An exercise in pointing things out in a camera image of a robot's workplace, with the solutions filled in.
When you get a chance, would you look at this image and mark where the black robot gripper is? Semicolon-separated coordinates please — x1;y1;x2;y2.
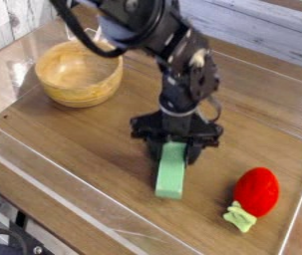
131;111;224;164

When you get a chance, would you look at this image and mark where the red plush strawberry toy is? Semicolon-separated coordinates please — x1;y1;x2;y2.
222;167;280;233

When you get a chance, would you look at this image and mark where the clear acrylic tray wall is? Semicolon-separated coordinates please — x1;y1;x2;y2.
0;44;302;255

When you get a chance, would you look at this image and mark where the green rectangular block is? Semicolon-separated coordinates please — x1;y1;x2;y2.
154;141;186;199

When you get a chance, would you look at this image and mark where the brown wooden bowl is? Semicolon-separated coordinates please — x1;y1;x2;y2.
35;41;125;108

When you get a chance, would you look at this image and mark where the black clamp with cable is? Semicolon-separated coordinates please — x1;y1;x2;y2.
0;216;55;255

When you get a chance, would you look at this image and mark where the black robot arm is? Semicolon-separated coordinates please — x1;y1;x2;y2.
50;0;222;164

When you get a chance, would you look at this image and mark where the clear acrylic corner bracket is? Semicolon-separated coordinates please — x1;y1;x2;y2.
63;19;113;44

